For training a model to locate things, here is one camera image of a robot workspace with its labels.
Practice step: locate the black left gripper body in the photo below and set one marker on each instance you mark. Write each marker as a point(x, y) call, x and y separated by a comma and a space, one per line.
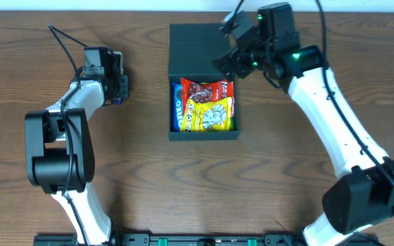
point(122, 87)

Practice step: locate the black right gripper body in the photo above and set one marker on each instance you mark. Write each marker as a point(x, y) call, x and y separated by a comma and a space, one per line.
point(234, 61)

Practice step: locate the dark blue chocolate bar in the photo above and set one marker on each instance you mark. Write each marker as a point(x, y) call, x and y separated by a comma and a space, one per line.
point(116, 101)

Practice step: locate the blue Oreo cookie pack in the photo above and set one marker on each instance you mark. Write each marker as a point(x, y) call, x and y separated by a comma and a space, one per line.
point(177, 107)

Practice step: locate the red dried fruit bag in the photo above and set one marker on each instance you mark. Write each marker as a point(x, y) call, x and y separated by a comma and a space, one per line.
point(207, 92)

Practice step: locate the black gift box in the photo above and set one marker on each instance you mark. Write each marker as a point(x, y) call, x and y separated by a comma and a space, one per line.
point(193, 47)

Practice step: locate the yellow sunflower seed bag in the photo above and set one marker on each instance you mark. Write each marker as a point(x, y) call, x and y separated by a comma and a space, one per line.
point(208, 116)

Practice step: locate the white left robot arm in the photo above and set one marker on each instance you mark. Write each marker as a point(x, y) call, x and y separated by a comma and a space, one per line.
point(59, 151)

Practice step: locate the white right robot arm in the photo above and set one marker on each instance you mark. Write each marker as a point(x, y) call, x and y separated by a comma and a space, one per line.
point(363, 194)

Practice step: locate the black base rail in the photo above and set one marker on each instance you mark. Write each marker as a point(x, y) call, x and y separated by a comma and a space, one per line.
point(272, 239)

